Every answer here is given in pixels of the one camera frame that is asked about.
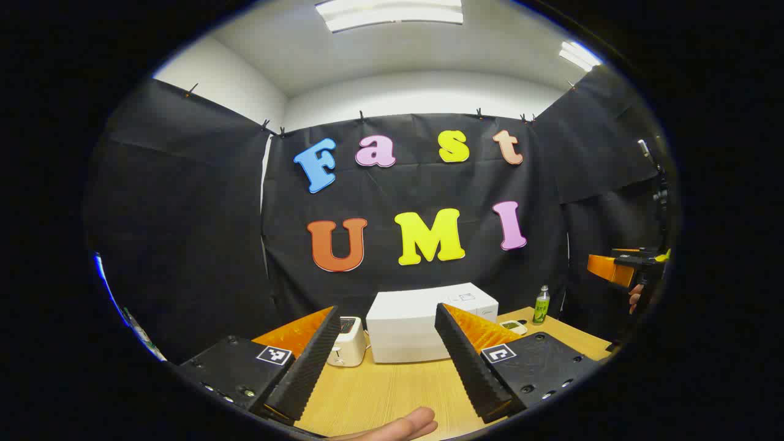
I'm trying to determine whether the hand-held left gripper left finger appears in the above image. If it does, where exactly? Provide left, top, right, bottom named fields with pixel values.
left=175, top=305, right=342, bottom=426

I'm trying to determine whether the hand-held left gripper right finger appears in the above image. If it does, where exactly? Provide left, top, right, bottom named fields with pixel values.
left=434, top=302, right=602, bottom=424

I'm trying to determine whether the white microwave oven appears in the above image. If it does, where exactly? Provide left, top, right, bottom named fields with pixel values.
left=366, top=282, right=500, bottom=364

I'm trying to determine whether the white toaster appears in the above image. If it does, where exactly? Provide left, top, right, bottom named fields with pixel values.
left=326, top=316, right=368, bottom=368

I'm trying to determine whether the green drink bottle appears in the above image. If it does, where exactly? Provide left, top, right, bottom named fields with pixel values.
left=532, top=285, right=551, bottom=325

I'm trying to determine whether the black tripod stand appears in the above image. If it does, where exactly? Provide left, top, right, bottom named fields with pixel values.
left=637, top=138, right=669, bottom=246

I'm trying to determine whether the ceiling light panel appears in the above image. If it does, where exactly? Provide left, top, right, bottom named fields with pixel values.
left=558, top=40, right=604, bottom=72
left=314, top=0, right=464, bottom=34

